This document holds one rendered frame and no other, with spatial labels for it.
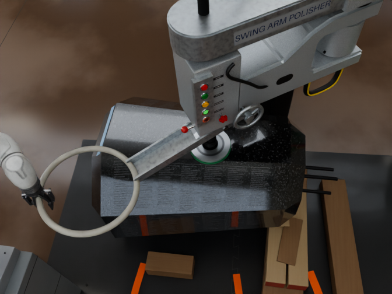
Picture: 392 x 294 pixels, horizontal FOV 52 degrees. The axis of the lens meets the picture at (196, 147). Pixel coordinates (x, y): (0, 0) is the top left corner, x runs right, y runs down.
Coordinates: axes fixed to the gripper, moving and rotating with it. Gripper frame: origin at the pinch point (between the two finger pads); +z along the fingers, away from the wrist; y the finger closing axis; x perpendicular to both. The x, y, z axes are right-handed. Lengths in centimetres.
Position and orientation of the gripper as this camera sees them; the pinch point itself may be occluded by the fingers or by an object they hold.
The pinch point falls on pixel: (45, 205)
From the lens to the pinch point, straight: 211.3
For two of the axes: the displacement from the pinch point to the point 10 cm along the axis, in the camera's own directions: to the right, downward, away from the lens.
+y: 9.8, -1.5, 1.0
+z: 0.0, 5.5, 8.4
